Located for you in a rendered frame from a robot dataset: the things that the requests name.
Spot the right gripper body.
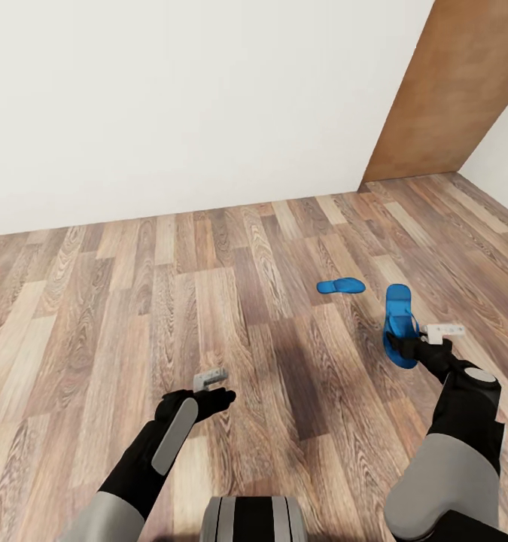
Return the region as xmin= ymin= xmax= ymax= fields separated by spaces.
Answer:
xmin=400 ymin=337 xmax=452 ymax=371

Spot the robot trunk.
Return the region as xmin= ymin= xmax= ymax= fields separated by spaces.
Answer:
xmin=199 ymin=496 xmax=308 ymax=542

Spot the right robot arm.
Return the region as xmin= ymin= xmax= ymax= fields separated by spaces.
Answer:
xmin=383 ymin=324 xmax=508 ymax=542

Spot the sandal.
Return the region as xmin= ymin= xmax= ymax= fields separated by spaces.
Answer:
xmin=382 ymin=284 xmax=420 ymax=369
xmin=316 ymin=278 xmax=366 ymax=294

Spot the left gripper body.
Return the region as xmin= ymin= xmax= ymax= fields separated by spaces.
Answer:
xmin=199 ymin=388 xmax=229 ymax=420

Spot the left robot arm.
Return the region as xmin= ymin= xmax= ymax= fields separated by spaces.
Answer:
xmin=59 ymin=367 xmax=236 ymax=542

